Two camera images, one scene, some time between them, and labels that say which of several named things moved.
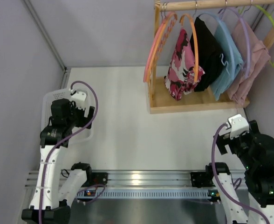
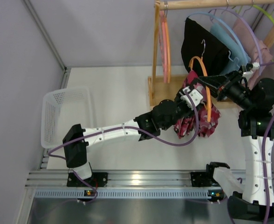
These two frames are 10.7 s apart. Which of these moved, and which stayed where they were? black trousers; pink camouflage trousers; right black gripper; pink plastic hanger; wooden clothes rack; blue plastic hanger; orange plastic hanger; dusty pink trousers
Moved: blue plastic hanger; right black gripper; black trousers; pink plastic hanger; orange plastic hanger; pink camouflage trousers
Stayed: dusty pink trousers; wooden clothes rack
